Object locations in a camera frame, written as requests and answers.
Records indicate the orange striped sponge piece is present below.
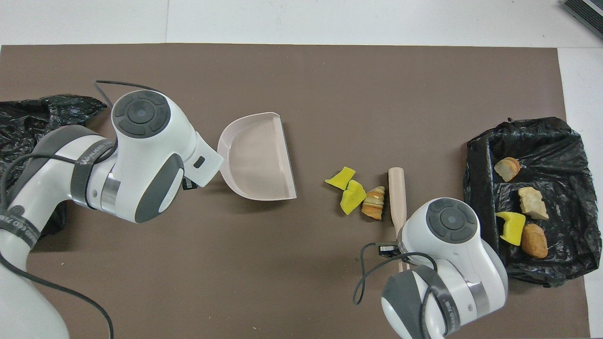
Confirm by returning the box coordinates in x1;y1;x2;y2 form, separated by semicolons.
361;186;386;220

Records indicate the beige hand brush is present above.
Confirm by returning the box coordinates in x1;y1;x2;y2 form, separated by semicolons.
388;167;409;273

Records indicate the beige plastic dustpan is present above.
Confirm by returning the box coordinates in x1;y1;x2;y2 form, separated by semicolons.
217;112;298;202

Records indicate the yellow notched sponge piece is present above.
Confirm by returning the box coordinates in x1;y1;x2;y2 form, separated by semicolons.
496;211;526;246

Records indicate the beige crumbly sponge piece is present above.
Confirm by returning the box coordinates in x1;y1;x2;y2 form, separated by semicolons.
494;157;521;183
518;186;550;220

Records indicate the brown bread shaped piece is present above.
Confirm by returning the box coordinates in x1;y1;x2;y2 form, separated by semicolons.
521;223;548;259

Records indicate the black trash bag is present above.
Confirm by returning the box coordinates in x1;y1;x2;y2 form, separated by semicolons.
464;117;589;288
0;94;108;236

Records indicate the brown table mat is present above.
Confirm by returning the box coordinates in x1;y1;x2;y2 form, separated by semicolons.
0;44;590;339

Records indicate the dark ribbed device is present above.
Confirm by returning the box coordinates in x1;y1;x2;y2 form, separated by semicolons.
563;0;603;39

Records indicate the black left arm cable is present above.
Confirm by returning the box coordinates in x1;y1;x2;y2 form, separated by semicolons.
0;80;161;339

